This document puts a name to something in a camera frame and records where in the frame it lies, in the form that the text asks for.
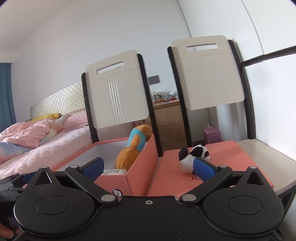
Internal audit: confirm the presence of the black white panda plush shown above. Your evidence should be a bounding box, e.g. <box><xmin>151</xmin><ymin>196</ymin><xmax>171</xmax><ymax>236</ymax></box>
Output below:
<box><xmin>179</xmin><ymin>145</ymin><xmax>211</xmax><ymax>174</ymax></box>

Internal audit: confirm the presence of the pink shoe box lid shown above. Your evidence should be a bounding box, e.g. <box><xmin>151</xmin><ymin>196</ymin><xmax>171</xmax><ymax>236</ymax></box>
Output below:
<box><xmin>148</xmin><ymin>141</ymin><xmax>259</xmax><ymax>197</ymax></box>

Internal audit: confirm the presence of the orange plush toy blue shirt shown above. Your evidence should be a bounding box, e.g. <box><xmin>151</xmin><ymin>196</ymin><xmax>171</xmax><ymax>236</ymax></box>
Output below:
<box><xmin>114</xmin><ymin>125</ymin><xmax>152</xmax><ymax>171</ymax></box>

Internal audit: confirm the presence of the person left hand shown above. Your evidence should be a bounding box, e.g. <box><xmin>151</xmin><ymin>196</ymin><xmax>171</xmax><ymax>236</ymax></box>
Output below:
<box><xmin>0</xmin><ymin>223</ymin><xmax>22</xmax><ymax>239</ymax></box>

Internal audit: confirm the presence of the small pink gift box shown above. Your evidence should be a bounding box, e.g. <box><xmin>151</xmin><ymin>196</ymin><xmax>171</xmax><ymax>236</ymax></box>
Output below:
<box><xmin>203</xmin><ymin>126</ymin><xmax>221</xmax><ymax>144</ymax></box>

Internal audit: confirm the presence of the pink bed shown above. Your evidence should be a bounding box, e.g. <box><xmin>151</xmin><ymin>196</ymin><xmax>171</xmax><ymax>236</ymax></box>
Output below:
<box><xmin>1</xmin><ymin>112</ymin><xmax>92</xmax><ymax>179</ymax></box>

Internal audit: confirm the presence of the pink crumpled duvet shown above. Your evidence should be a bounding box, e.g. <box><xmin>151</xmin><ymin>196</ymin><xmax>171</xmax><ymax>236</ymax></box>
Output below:
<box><xmin>0</xmin><ymin>113</ymin><xmax>88</xmax><ymax>158</ymax></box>

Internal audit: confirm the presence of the pink open shoe box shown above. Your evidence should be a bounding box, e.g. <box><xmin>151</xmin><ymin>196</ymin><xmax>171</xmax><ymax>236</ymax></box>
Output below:
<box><xmin>52</xmin><ymin>133</ymin><xmax>159</xmax><ymax>197</ymax></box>

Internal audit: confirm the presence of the yellow plush on bed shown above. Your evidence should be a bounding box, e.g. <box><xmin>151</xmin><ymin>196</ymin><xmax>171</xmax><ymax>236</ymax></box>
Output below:
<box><xmin>31</xmin><ymin>113</ymin><xmax>62</xmax><ymax>121</ymax></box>

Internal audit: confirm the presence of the blue curtain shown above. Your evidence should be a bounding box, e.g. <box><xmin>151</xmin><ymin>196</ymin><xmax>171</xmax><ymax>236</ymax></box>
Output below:
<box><xmin>0</xmin><ymin>63</ymin><xmax>16</xmax><ymax>132</ymax></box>

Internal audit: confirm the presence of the wooden drawer cabinet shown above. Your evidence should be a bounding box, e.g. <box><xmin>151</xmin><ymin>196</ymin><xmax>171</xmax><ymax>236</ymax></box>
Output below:
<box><xmin>141</xmin><ymin>99</ymin><xmax>187</xmax><ymax>157</ymax></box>

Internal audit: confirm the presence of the quilted beige headboard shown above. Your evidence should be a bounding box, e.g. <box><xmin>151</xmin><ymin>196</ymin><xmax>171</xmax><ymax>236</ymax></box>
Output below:
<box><xmin>30</xmin><ymin>82</ymin><xmax>85</xmax><ymax>120</ymax></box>

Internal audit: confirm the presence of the beige chair left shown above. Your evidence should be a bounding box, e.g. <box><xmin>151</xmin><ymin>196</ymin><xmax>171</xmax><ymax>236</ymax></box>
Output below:
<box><xmin>81</xmin><ymin>50</ymin><xmax>163</xmax><ymax>157</ymax></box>

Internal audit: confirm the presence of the beige chair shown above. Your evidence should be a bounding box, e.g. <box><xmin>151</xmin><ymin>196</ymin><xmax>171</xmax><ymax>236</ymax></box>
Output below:
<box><xmin>81</xmin><ymin>50</ymin><xmax>163</xmax><ymax>157</ymax></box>
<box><xmin>167</xmin><ymin>35</ymin><xmax>256</xmax><ymax>147</ymax></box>

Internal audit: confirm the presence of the beige chair right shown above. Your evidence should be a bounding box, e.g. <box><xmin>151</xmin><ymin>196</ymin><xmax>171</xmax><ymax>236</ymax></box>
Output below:
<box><xmin>167</xmin><ymin>35</ymin><xmax>256</xmax><ymax>147</ymax></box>

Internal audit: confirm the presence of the grey wall switch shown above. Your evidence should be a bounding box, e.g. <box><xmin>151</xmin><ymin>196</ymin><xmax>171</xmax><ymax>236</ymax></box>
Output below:
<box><xmin>147</xmin><ymin>75</ymin><xmax>160</xmax><ymax>85</ymax></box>

